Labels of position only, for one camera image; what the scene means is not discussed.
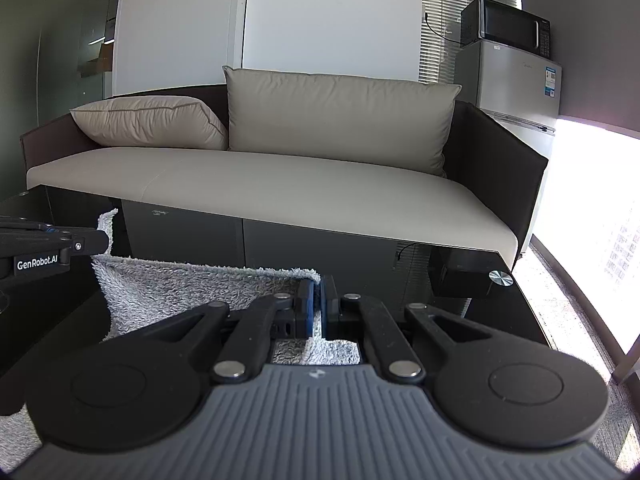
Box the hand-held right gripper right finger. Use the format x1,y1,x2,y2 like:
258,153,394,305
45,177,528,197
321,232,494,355
322,274,547,385

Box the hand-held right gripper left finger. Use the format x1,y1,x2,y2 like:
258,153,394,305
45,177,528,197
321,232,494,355
102,279,317,384

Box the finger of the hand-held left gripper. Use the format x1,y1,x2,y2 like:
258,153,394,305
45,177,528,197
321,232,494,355
0,216,112,261

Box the grey fluffy towel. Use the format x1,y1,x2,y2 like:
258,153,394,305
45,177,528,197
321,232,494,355
0,208,362,467

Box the beige and brown sofa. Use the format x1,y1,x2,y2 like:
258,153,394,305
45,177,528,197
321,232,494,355
20,66,550,270

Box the small beige cushion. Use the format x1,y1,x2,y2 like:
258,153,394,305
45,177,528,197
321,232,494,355
70,95,230,151

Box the large beige cushion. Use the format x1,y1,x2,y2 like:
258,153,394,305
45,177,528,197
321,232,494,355
222,65,462,177

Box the silver refrigerator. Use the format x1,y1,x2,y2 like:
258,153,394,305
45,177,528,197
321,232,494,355
453,40,563,182

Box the white window blinds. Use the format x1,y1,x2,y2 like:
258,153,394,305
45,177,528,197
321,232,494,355
419,0,522,87

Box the black microwave oven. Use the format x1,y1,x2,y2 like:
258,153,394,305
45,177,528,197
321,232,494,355
460,0,552,59

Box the black power cable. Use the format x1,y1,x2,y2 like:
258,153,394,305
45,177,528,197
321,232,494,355
422,9,463,44

